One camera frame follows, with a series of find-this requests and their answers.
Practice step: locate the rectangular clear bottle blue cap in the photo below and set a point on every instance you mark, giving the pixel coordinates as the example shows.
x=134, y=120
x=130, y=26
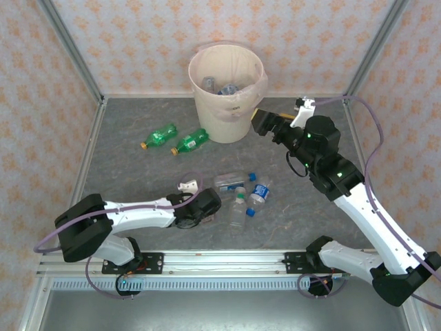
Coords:
x=231, y=181

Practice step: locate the aluminium rail below wall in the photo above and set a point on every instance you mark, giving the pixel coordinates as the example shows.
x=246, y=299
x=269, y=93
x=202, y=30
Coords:
x=144, y=95

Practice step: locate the red bottle white cap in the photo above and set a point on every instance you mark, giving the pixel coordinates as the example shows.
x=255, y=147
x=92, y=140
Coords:
x=211, y=219

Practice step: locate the aluminium corner post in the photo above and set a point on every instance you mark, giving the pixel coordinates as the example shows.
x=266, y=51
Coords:
x=375, y=48
x=69, y=45

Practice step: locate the green bottle yellow cap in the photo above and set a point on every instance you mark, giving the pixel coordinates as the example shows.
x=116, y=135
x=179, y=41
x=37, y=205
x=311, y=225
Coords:
x=191, y=141
x=160, y=135

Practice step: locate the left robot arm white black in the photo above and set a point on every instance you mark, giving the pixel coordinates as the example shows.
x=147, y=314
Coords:
x=138, y=215

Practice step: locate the aluminium side rail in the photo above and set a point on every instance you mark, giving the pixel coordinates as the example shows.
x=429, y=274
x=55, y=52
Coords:
x=93, y=138
x=349, y=110

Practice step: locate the grey metal shelf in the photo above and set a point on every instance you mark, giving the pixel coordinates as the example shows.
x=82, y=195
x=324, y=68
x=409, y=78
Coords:
x=220, y=310

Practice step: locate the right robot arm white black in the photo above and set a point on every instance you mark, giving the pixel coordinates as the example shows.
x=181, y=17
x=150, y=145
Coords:
x=375, y=220

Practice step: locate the cream plastic bin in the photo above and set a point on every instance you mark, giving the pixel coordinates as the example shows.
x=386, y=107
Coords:
x=220, y=120

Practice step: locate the clear bottle blue logo label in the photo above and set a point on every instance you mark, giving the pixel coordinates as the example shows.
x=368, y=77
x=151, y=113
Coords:
x=258, y=194

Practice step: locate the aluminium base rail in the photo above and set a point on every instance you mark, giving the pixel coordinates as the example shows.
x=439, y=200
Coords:
x=224, y=262

